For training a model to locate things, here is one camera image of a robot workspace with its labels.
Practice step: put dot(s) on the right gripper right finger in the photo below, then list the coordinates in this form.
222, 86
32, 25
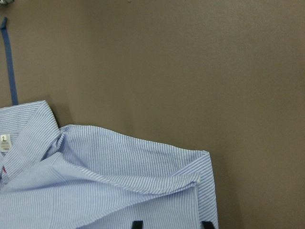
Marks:
207, 225

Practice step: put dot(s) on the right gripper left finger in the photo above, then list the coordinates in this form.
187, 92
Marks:
137, 224

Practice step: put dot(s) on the blue striped button shirt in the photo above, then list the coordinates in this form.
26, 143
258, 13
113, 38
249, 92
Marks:
88, 177

